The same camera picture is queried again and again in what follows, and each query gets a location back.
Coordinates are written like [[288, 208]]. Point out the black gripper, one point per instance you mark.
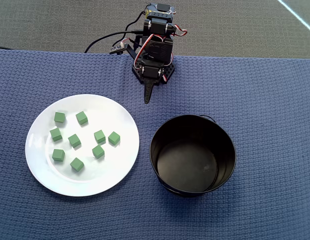
[[151, 72]]

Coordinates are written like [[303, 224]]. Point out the green cube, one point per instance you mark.
[[114, 138], [56, 134], [98, 151], [58, 155], [99, 136], [59, 117], [77, 164], [74, 140], [81, 117]]

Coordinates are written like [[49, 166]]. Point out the white round plate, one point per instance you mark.
[[107, 170]]

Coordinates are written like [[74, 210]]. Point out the black metal bucket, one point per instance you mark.
[[187, 165]]

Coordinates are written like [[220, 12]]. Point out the blue woven cloth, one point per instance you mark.
[[270, 125]]

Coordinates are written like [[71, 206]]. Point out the black wrist camera circuit board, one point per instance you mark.
[[118, 48]]

